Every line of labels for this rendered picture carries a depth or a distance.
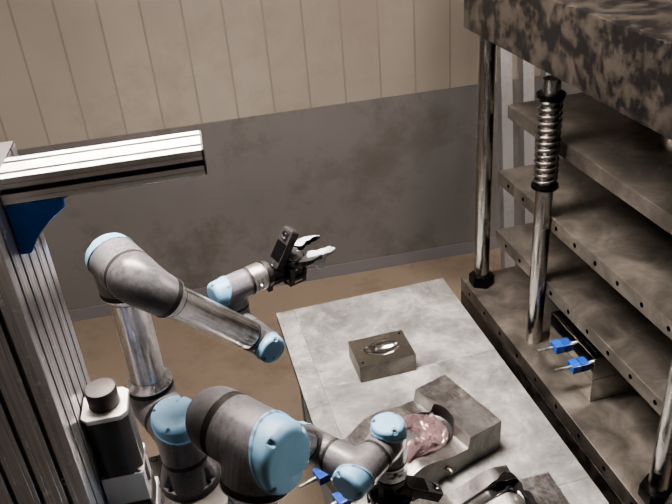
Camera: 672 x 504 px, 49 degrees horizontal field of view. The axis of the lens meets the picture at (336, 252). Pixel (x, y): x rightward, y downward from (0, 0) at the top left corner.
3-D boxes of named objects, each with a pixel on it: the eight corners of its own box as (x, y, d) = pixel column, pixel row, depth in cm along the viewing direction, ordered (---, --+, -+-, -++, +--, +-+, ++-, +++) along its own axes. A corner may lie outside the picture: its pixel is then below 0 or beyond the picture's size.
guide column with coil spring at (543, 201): (525, 415, 280) (548, 81, 215) (518, 406, 285) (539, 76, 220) (538, 412, 281) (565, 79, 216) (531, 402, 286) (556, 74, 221)
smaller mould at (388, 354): (360, 383, 251) (359, 367, 247) (349, 357, 264) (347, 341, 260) (416, 370, 255) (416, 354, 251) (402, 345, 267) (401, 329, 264)
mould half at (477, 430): (360, 527, 200) (358, 499, 194) (312, 468, 219) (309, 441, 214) (500, 447, 221) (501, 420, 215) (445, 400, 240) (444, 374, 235)
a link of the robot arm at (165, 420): (173, 477, 176) (161, 435, 169) (149, 446, 185) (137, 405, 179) (217, 452, 182) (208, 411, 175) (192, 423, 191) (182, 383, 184)
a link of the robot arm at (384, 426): (359, 427, 154) (383, 403, 159) (363, 464, 159) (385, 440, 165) (391, 442, 149) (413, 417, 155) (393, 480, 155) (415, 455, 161)
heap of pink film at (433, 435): (388, 485, 204) (386, 465, 200) (353, 447, 218) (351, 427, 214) (460, 444, 215) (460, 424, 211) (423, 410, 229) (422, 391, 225)
